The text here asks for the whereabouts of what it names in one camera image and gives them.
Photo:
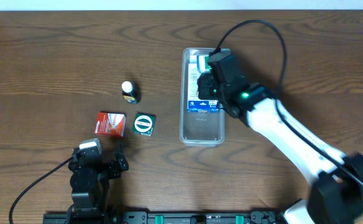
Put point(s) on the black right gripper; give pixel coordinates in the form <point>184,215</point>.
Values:
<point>206,86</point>

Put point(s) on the small green white box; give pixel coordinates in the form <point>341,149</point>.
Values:
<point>202,64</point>

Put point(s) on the green Zam-Buk box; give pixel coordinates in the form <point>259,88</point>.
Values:
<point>144,124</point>

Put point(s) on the blue white medicine box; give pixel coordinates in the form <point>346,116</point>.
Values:
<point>194,104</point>

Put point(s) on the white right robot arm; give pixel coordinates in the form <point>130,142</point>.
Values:
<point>335,179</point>

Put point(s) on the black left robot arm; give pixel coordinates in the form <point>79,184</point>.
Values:
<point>90,183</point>

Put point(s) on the black mounting rail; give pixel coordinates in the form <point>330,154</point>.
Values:
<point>255,217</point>

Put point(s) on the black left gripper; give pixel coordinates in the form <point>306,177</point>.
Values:
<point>107,166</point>

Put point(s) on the red Panadol box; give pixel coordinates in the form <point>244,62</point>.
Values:
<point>111,124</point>

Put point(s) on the dark syrup bottle white cap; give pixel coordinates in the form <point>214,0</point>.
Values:
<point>130,92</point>

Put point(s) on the clear plastic container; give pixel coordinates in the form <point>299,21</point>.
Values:
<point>198,129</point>

